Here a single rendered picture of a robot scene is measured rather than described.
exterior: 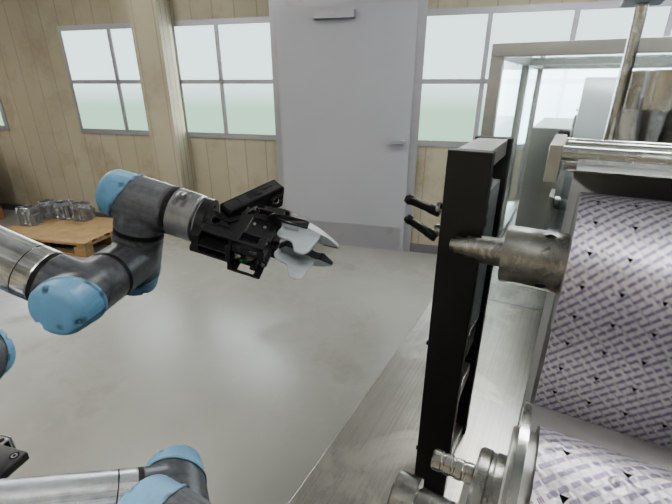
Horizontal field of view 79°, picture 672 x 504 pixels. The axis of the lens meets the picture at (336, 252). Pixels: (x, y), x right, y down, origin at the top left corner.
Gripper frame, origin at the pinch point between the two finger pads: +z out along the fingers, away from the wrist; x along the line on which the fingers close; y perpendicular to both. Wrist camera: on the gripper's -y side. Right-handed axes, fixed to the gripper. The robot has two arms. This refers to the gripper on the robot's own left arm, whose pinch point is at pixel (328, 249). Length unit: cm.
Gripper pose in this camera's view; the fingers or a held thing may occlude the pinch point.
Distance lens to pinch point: 64.7
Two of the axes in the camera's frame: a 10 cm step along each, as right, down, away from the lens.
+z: 9.5, 3.0, 0.0
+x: 2.1, -6.6, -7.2
